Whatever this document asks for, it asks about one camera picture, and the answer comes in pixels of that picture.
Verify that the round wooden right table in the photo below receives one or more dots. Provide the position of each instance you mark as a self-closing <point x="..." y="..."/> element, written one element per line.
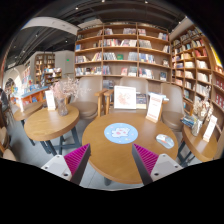
<point x="202" y="150"/>

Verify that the orange book display stand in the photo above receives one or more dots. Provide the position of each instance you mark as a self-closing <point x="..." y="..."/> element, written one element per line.
<point x="37" y="95"/>

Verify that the right wooden bookshelf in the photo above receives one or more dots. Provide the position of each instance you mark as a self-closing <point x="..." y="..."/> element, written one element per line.
<point x="196" y="66"/>

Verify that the round blue mouse pad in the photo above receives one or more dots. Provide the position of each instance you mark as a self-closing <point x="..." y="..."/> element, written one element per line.
<point x="121" y="133"/>

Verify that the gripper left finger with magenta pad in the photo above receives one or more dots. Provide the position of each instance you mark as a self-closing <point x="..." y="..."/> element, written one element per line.
<point x="70" y="167"/>

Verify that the brown armchair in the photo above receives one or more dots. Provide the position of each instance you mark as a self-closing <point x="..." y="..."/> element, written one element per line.
<point x="141" y="86"/>
<point x="173" y="111"/>
<point x="90" y="100"/>

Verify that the round wooden left table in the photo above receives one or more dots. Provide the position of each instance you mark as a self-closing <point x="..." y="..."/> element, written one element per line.
<point x="48" y="127"/>

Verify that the vase with flowers right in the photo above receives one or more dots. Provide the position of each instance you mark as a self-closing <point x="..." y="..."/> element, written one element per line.
<point x="202" y="109"/>

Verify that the grey computer mouse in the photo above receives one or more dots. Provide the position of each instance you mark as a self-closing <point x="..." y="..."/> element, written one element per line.
<point x="165" y="141"/>

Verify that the brown armchair left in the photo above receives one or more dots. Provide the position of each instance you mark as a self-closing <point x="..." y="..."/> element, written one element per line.
<point x="90" y="100"/>

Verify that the white red text sign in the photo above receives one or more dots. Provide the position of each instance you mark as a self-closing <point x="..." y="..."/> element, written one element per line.
<point x="154" y="107"/>

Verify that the white picture sign card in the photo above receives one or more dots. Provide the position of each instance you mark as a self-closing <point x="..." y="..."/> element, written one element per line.
<point x="124" y="97"/>

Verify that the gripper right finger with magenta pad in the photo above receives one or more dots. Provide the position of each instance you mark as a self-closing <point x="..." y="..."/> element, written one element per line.
<point x="152" y="166"/>

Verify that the far left wooden table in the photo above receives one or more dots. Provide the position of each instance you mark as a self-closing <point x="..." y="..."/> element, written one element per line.
<point x="29" y="109"/>

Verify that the white sign on right table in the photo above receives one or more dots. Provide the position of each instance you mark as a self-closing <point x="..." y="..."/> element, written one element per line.
<point x="210" y="128"/>

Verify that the distant wooden bookshelf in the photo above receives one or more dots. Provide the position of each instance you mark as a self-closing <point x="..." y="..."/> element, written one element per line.
<point x="45" y="71"/>

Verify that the large wooden bookshelf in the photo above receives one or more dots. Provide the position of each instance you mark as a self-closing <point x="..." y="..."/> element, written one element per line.
<point x="124" y="49"/>

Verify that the round wooden centre table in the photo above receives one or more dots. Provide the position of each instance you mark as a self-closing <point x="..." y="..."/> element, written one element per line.
<point x="115" y="161"/>

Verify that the brown armchair right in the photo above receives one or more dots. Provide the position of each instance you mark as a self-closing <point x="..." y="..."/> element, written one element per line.
<point x="173" y="111"/>

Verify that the small white left sign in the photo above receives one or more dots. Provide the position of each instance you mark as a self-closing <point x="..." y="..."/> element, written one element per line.
<point x="50" y="100"/>

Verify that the glass vase with dried flowers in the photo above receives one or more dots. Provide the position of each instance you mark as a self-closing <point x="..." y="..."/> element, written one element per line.
<point x="62" y="90"/>

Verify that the brown armchair middle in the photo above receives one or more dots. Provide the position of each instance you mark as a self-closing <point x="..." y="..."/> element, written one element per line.
<point x="141" y="86"/>

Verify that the round wooden table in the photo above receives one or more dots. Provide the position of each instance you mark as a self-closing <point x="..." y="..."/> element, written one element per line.
<point x="115" y="161"/>
<point x="202" y="150"/>
<point x="48" y="127"/>

